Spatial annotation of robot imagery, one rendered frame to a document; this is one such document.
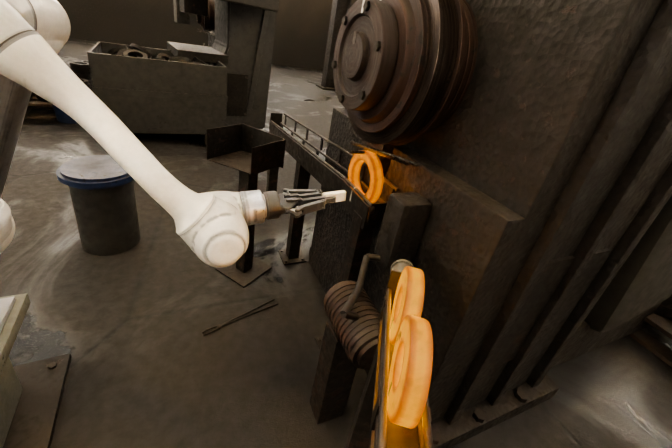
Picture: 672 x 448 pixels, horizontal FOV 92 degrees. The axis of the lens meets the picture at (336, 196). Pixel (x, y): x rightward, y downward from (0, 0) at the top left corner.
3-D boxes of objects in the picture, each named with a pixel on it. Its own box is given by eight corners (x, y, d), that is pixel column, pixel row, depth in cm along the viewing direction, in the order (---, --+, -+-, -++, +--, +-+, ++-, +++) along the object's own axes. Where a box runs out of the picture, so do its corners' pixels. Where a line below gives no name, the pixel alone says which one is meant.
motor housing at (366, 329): (335, 384, 122) (363, 273, 98) (362, 448, 104) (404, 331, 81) (302, 395, 116) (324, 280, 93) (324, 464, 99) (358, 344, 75)
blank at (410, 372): (428, 299, 55) (409, 294, 55) (439, 374, 40) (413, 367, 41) (405, 367, 60) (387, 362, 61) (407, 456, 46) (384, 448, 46)
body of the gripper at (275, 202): (260, 210, 91) (292, 205, 94) (267, 226, 84) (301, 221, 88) (259, 186, 87) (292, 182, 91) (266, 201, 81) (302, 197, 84)
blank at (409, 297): (422, 255, 69) (406, 251, 70) (429, 300, 55) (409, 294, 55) (404, 313, 74) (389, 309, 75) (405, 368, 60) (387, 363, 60)
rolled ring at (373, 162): (380, 162, 97) (389, 162, 98) (353, 142, 111) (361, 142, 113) (367, 215, 105) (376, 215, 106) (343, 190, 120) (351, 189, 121)
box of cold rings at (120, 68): (213, 121, 387) (213, 50, 352) (227, 145, 324) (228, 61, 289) (108, 118, 338) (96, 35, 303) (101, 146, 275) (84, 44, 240)
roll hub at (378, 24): (340, 98, 107) (356, 1, 95) (383, 122, 85) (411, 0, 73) (324, 97, 105) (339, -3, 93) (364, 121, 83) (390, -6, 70)
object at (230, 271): (238, 247, 184) (242, 123, 152) (273, 268, 173) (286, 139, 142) (208, 264, 168) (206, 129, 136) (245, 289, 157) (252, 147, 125)
